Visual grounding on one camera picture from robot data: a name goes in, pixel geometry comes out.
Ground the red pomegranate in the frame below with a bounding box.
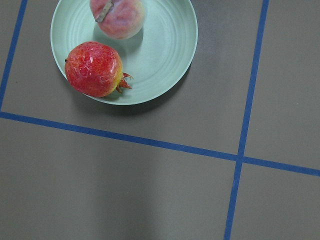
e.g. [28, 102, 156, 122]
[64, 41, 133, 98]

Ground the yellow pink peach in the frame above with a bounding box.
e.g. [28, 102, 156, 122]
[89, 0, 145, 40]

